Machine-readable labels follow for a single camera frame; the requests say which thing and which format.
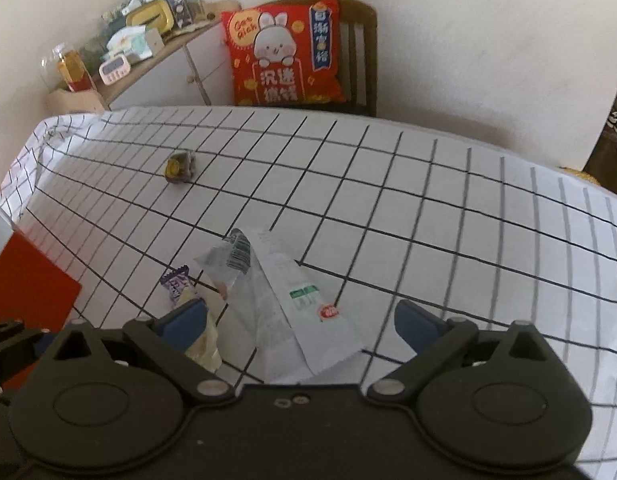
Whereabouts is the white snack wrapper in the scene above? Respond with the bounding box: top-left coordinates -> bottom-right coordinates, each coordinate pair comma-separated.
194,228 -> 363,385

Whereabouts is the egg pastry clear packet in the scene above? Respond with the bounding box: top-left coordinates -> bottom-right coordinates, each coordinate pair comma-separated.
176,286 -> 223,373

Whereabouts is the red white cardboard box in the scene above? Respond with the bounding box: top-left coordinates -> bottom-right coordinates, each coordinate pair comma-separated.
0,196 -> 84,391

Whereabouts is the purple candy wrapper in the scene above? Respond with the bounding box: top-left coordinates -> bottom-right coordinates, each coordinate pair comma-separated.
159,266 -> 190,308

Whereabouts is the checkered white tablecloth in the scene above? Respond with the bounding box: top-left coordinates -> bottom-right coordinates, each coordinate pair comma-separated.
0,106 -> 617,479

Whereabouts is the small brown gold candy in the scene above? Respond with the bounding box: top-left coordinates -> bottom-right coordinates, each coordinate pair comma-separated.
164,151 -> 196,184

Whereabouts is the low wooden side cabinet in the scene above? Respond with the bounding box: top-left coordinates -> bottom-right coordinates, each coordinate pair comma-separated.
45,0 -> 241,115

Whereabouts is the clear glass bowl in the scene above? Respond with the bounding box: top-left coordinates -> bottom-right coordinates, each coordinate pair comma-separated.
39,51 -> 69,92

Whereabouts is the pink digital timer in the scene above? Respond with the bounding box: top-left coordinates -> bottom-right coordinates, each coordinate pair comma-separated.
99,54 -> 132,86

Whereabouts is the orange juice bottle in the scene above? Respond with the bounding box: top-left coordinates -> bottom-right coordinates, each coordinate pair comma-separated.
52,44 -> 95,92

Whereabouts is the tissue pack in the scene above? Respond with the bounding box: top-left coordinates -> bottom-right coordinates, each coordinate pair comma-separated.
102,26 -> 164,65

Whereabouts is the red rabbit cushion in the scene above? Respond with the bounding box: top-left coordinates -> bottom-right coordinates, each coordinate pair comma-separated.
222,0 -> 346,106

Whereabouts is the yellow green storage tin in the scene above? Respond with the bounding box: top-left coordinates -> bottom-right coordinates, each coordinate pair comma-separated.
126,0 -> 175,36

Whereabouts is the brown wooden chair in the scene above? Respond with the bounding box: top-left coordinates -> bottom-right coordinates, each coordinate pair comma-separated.
272,0 -> 378,117

